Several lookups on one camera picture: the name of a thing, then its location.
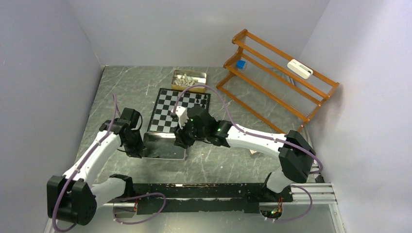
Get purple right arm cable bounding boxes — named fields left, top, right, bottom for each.
left=172, top=84, right=324, bottom=223

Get black and white chessboard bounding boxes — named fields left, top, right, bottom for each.
left=147, top=88, right=211, bottom=133

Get silver tin box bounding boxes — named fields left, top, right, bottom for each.
left=142, top=132, right=186, bottom=160

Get white rectangular device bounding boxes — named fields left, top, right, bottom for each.
left=287, top=59, right=313, bottom=80

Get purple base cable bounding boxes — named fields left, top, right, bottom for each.
left=106, top=192, right=167, bottom=226

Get blue cube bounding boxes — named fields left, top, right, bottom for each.
left=235, top=60, right=247, bottom=70

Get orange wooden rack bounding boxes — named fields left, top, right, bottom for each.
left=216, top=29, right=339, bottom=133

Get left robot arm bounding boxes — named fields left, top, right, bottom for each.
left=47, top=108, right=144, bottom=226

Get pile of white chess pieces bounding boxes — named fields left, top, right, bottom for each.
left=172, top=73, right=196, bottom=87

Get gold tin box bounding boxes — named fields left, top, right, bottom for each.
left=171, top=69, right=207, bottom=91

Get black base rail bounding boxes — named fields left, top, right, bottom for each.
left=110, top=183, right=293, bottom=215

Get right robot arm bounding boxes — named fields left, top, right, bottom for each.
left=171, top=105, right=315, bottom=201

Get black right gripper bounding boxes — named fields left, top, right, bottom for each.
left=172, top=116, right=208, bottom=149

